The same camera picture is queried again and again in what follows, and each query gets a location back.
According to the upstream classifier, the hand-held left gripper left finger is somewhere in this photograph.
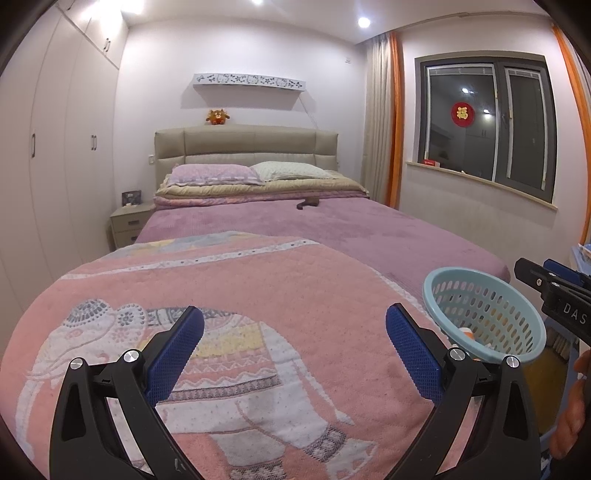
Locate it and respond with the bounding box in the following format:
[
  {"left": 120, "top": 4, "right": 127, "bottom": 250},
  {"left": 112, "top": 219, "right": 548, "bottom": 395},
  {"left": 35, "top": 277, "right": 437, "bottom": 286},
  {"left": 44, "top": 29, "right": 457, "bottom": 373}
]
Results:
[{"left": 48, "top": 305, "right": 205, "bottom": 480}]

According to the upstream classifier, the pink elephant blanket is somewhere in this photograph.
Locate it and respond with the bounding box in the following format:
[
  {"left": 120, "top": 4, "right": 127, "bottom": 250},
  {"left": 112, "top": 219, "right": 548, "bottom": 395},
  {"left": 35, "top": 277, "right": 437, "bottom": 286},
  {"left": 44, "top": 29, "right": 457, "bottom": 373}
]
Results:
[{"left": 0, "top": 233, "right": 472, "bottom": 480}]

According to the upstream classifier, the red round window decoration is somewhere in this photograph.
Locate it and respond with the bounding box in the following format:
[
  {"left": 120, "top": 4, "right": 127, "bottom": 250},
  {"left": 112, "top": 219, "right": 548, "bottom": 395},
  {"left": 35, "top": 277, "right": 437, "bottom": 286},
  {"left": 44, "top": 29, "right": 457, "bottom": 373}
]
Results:
[{"left": 450, "top": 100, "right": 476, "bottom": 125}]

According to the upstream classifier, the grey framed window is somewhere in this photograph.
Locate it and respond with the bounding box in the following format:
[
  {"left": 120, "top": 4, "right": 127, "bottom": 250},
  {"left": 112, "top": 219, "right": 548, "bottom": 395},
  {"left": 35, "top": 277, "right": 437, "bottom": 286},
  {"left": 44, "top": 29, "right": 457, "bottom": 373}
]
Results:
[{"left": 414, "top": 51, "right": 555, "bottom": 204}]

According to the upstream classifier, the orange curtain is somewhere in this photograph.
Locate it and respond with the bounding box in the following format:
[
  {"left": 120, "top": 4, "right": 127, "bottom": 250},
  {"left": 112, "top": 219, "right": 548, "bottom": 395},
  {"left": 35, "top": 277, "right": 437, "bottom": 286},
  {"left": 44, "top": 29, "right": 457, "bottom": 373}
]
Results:
[
  {"left": 387, "top": 31, "right": 406, "bottom": 210},
  {"left": 551, "top": 23, "right": 591, "bottom": 245}
]

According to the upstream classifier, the light blue plastic basket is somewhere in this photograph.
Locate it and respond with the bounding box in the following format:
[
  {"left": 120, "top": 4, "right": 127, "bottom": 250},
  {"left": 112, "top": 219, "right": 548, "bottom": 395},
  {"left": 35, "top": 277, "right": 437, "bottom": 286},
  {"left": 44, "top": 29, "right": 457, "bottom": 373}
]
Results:
[{"left": 423, "top": 267, "right": 548, "bottom": 370}]

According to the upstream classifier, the white windowsill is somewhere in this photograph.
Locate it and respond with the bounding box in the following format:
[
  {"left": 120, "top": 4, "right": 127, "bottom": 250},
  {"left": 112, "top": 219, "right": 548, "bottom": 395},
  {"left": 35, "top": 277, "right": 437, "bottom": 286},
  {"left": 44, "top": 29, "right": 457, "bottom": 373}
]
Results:
[{"left": 405, "top": 161, "right": 557, "bottom": 210}]

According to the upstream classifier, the beige nightstand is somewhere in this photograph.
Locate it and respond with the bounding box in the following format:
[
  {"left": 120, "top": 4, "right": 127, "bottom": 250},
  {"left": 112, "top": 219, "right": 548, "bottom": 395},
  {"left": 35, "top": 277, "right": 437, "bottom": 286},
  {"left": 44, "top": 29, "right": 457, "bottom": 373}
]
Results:
[{"left": 109, "top": 202, "right": 155, "bottom": 252}]

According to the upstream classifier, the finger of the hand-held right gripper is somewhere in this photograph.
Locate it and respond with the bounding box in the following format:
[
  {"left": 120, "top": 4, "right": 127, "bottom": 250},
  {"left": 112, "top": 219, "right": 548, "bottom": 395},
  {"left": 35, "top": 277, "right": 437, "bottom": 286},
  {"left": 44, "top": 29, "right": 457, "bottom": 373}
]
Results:
[
  {"left": 514, "top": 257, "right": 563, "bottom": 297},
  {"left": 543, "top": 258, "right": 591, "bottom": 289}
]

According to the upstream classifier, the white patterned wall shelf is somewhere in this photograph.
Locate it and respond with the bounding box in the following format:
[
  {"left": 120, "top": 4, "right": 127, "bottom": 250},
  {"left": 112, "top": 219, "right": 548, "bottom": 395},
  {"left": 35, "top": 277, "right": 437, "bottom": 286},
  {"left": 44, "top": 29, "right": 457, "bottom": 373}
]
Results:
[{"left": 191, "top": 73, "right": 308, "bottom": 93}]

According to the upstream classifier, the purple pillow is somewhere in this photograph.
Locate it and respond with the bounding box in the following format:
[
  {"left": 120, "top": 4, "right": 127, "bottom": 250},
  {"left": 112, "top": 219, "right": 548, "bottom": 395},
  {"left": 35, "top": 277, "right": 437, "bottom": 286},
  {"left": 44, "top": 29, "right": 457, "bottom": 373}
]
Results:
[{"left": 167, "top": 164, "right": 265, "bottom": 188}]

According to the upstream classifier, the beige curtain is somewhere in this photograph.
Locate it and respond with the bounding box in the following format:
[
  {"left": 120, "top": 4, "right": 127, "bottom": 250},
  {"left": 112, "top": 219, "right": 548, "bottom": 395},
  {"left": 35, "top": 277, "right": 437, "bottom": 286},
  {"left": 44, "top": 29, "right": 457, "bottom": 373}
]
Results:
[{"left": 361, "top": 34, "right": 394, "bottom": 204}]

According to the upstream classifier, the white cable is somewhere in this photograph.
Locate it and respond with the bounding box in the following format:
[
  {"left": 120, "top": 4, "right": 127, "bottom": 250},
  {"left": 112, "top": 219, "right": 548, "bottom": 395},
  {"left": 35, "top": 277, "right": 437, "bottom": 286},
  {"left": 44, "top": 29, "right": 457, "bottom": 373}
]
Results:
[{"left": 301, "top": 93, "right": 320, "bottom": 131}]

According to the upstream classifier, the person's right hand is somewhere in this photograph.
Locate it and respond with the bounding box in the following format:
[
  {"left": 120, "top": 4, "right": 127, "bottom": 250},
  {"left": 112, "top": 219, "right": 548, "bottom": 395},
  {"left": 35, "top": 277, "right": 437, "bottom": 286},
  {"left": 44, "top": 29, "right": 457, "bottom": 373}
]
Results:
[{"left": 549, "top": 348, "right": 591, "bottom": 472}]

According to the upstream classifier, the white floral pillow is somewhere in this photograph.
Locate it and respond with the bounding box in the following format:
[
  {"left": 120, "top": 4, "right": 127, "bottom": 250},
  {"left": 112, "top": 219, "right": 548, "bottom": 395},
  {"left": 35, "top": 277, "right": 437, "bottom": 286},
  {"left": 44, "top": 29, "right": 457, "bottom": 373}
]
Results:
[{"left": 249, "top": 161, "right": 340, "bottom": 182}]

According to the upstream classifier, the beige padded headboard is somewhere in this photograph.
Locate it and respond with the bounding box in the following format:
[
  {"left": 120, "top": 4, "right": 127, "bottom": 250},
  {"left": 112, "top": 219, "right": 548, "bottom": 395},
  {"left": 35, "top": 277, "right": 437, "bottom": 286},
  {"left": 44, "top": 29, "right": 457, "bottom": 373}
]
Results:
[{"left": 154, "top": 127, "right": 340, "bottom": 195}]

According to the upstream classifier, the white wardrobe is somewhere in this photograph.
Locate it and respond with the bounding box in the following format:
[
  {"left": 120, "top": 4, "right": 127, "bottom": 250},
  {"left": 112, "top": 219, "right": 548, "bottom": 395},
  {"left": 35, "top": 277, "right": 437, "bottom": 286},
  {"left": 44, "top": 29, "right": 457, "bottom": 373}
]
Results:
[{"left": 0, "top": 4, "right": 130, "bottom": 324}]

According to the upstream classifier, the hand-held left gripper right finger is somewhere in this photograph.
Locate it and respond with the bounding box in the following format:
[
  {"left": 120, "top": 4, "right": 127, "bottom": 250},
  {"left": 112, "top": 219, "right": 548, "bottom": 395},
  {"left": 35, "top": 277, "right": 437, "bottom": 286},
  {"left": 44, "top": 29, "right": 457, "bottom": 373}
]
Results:
[{"left": 385, "top": 302, "right": 542, "bottom": 480}]

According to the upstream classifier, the light blue plastic stool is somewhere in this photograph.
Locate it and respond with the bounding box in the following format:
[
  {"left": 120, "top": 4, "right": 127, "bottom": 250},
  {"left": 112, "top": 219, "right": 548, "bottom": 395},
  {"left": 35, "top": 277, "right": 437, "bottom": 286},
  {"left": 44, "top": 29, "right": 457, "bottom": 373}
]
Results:
[{"left": 571, "top": 244, "right": 591, "bottom": 278}]

